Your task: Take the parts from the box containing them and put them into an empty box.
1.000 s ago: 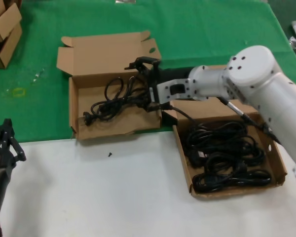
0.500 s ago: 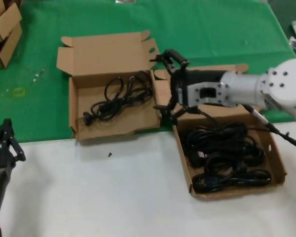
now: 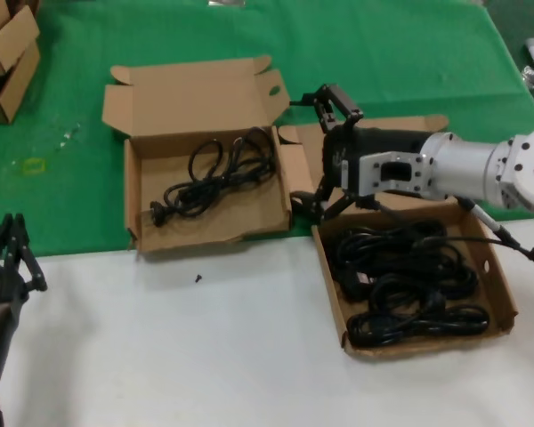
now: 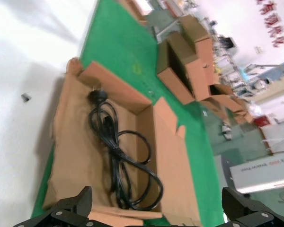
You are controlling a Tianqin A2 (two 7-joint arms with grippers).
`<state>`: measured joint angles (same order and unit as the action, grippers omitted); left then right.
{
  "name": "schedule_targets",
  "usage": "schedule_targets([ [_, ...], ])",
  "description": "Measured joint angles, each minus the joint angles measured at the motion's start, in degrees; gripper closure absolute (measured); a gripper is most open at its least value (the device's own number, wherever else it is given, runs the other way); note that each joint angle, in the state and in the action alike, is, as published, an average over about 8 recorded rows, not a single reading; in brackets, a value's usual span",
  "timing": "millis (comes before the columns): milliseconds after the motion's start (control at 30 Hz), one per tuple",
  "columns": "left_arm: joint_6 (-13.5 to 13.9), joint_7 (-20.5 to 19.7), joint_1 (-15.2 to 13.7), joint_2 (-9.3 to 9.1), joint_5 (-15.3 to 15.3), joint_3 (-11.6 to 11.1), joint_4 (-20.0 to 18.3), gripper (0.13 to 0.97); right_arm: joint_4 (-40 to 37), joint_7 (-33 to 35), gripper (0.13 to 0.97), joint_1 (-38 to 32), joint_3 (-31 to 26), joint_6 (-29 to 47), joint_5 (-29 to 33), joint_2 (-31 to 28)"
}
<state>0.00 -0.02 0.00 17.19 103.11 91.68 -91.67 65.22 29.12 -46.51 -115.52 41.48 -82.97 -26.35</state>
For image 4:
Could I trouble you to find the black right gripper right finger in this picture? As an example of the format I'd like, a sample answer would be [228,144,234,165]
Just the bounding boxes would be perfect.
[221,187,284,227]

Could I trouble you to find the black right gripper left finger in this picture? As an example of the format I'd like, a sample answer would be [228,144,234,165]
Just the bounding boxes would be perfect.
[21,186,93,227]

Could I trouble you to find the black power cable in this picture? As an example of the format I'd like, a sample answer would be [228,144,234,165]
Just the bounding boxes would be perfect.
[87,91,164,210]

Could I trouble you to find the cardboard box with raised flaps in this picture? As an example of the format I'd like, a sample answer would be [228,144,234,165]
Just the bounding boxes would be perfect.
[200,83,254,125]

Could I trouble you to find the long closed cardboard box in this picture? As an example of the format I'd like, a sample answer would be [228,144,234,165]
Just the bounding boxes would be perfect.
[179,35,220,102]

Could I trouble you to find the long open cardboard box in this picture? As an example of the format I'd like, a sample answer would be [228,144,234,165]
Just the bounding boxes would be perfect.
[156,32,203,106]

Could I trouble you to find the brown cardboard box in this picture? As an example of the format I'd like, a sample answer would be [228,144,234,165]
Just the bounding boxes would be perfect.
[118,0,154,26]

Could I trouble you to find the red bin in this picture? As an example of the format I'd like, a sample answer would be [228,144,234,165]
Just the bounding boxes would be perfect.
[253,115,276,128]

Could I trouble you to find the clear plastic scraps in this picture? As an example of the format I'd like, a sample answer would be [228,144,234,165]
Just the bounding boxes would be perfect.
[145,81,157,96]

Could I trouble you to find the green table cloth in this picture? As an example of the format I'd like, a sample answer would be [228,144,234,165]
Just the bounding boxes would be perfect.
[30,0,216,227]

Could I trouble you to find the cardboard box with torn wall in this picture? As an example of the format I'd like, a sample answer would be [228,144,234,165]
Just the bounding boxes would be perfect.
[42,58,203,227]

